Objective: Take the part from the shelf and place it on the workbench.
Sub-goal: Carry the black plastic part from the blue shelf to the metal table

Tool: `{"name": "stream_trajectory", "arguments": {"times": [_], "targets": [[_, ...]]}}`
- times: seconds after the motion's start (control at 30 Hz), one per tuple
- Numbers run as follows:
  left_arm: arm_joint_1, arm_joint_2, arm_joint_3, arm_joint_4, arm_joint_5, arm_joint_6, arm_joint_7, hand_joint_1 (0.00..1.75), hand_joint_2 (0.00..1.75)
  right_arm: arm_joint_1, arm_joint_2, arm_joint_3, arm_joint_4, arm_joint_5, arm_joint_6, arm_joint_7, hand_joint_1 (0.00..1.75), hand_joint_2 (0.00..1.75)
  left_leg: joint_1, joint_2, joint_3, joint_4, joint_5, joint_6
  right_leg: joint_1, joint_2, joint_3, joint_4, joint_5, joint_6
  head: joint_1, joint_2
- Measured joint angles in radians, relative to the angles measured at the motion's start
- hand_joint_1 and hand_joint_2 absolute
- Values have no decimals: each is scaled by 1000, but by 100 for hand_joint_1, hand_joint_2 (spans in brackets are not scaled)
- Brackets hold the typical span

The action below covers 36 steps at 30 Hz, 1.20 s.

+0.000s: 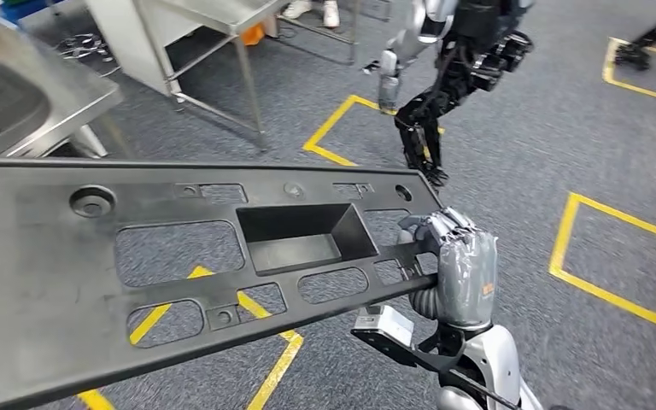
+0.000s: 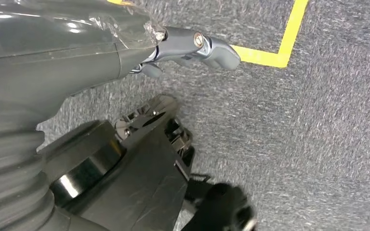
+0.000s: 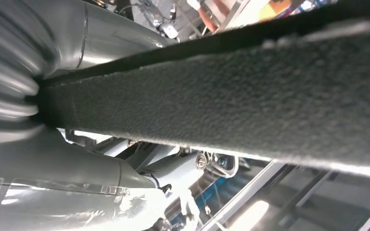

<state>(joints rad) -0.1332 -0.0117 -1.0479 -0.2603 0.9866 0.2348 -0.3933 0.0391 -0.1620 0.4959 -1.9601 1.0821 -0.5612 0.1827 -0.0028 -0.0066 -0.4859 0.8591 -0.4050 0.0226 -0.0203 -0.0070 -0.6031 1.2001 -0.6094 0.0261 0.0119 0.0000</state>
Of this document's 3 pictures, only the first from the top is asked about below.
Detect black and silver humanoid robot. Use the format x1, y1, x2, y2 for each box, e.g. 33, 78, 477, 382
361, 0, 536, 190

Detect yellow floor tape square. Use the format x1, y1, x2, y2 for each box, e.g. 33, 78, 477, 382
303, 95, 445, 168
602, 36, 656, 106
76, 266, 305, 410
548, 192, 656, 331

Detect orange object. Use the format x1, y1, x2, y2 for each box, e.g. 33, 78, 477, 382
240, 22, 267, 48

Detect stainless steel workbench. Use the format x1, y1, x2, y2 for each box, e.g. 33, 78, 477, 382
0, 14, 126, 160

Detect black plastic panel with cutouts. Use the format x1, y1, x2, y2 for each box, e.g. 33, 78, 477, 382
0, 157, 445, 410

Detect loose cables on floor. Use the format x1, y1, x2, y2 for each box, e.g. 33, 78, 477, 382
55, 32, 120, 78

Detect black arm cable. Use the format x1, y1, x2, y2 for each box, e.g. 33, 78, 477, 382
447, 370, 524, 410

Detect black robot leg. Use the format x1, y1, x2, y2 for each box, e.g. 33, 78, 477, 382
613, 6, 656, 72

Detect person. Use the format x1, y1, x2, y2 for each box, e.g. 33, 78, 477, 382
282, 0, 342, 29

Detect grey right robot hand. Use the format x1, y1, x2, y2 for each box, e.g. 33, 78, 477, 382
398, 206, 499, 330

